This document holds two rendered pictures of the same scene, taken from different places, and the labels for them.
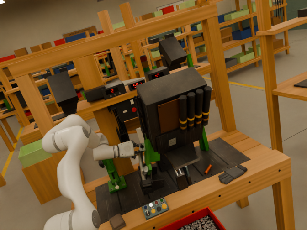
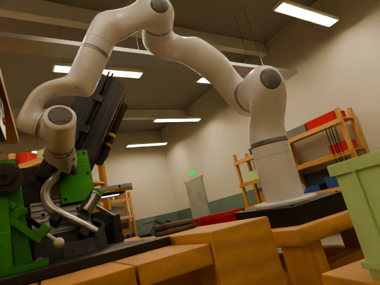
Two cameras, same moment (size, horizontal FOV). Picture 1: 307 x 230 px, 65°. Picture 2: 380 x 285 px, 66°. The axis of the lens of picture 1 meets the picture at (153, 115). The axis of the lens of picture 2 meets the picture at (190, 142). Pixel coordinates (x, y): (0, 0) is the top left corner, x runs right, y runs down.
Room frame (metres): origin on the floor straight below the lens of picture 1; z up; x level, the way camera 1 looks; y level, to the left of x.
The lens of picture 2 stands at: (1.34, 1.24, 0.93)
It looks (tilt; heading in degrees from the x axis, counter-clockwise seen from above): 14 degrees up; 252
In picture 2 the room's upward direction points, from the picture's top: 13 degrees counter-clockwise
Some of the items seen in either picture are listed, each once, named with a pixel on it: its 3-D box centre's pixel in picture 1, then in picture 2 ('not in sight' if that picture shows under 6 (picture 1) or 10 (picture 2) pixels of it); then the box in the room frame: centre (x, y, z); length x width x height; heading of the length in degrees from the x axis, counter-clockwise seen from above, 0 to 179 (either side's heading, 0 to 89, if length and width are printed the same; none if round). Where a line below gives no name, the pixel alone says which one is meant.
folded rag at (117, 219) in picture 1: (117, 222); (174, 227); (1.17, 0.39, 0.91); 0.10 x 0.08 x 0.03; 21
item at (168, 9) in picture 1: (179, 37); not in sight; (9.45, -1.76, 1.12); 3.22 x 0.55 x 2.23; 107
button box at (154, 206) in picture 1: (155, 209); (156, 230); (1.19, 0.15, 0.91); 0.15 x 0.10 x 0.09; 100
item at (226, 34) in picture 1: (223, 39); not in sight; (10.91, -3.94, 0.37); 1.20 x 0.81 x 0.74; 109
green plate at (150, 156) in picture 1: (151, 150); (74, 177); (1.44, 0.08, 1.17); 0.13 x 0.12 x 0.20; 100
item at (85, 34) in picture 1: (54, 77); not in sight; (8.10, 2.74, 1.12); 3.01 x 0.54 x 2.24; 107
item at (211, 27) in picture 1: (141, 106); not in sight; (1.81, 0.07, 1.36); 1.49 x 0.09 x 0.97; 100
